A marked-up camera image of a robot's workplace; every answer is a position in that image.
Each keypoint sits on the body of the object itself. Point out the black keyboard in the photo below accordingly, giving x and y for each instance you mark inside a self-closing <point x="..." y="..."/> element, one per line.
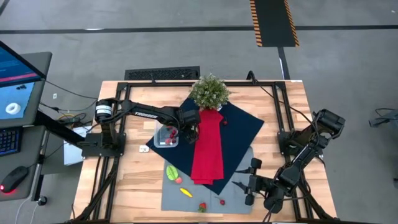
<point x="9" y="140"/>

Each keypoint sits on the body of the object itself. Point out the yellow toy vegetable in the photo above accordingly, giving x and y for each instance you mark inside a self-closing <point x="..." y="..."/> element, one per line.
<point x="186" y="192"/>

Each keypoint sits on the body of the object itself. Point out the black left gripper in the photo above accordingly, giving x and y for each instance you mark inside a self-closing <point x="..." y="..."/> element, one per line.
<point x="189" y="118"/>

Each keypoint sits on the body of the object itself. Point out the small white card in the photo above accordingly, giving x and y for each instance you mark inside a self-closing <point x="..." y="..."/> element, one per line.
<point x="144" y="148"/>

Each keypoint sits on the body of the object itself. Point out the black mat with striped edges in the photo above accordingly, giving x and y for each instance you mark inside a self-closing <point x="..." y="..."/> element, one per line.
<point x="273" y="23"/>

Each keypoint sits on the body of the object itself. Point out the black computer mouse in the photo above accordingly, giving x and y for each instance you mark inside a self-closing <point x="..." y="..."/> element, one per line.
<point x="14" y="179"/>

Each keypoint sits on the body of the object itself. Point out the red toy strawberry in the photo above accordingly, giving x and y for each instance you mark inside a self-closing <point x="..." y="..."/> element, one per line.
<point x="202" y="207"/>

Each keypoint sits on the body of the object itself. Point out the grey framed monitor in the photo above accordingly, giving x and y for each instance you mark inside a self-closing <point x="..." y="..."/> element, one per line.
<point x="40" y="93"/>

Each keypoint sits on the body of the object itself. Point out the black perforated panel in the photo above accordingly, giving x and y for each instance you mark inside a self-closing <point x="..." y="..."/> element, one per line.
<point x="161" y="74"/>

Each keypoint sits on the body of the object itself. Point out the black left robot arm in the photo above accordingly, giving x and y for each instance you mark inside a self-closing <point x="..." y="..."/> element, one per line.
<point x="146" y="114"/>

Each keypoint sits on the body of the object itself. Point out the red cherry with long stem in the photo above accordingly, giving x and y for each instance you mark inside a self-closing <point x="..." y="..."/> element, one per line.
<point x="222" y="202"/>

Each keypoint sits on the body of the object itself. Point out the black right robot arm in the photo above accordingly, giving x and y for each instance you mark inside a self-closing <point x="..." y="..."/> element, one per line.
<point x="298" y="165"/>

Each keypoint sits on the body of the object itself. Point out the black round desk foot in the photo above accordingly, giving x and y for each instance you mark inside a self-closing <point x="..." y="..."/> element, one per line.
<point x="42" y="200"/>

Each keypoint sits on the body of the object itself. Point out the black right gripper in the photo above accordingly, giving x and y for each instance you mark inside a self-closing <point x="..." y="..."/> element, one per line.
<point x="262" y="185"/>

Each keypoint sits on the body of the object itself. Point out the navy blue cloth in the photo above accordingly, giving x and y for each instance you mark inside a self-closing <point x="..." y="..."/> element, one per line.
<point x="239" y="133"/>

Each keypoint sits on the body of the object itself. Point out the red cloth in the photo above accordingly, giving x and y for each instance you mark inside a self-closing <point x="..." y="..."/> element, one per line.
<point x="207" y="155"/>

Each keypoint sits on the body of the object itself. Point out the black aluminium table frame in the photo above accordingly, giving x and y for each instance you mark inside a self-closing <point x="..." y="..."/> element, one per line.
<point x="155" y="84"/>

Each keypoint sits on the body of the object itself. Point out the pink-red toy berry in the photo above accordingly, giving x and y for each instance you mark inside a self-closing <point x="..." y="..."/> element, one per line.
<point x="168" y="141"/>

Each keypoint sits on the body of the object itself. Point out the tilted black monitor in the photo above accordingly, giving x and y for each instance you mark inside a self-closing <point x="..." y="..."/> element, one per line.
<point x="12" y="67"/>

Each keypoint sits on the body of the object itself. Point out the green ribbed toy vegetable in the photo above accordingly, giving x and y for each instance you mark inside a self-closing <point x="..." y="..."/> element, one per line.
<point x="172" y="173"/>

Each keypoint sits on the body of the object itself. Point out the dark red toy cherry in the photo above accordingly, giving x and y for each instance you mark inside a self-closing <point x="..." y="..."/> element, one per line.
<point x="225" y="122"/>

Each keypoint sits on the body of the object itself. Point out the green plant in black pot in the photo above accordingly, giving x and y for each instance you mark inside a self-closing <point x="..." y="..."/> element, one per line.
<point x="210" y="93"/>

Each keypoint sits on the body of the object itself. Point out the black diagonal support bar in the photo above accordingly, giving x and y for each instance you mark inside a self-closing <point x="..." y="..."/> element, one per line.
<point x="56" y="127"/>

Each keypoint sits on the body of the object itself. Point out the dark grey desk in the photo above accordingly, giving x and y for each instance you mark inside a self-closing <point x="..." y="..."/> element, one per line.
<point x="28" y="165"/>

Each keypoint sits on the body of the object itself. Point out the clear plastic tupperware container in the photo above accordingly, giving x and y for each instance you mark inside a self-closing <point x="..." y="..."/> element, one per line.
<point x="160" y="140"/>

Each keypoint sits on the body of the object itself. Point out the light grey cloth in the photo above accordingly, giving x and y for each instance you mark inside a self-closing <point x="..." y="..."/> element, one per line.
<point x="174" y="202"/>

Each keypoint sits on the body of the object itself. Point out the white paper sheet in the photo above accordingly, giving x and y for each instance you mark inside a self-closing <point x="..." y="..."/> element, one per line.
<point x="71" y="155"/>

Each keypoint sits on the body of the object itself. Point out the pink toy peach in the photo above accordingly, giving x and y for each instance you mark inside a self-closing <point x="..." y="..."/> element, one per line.
<point x="178" y="180"/>

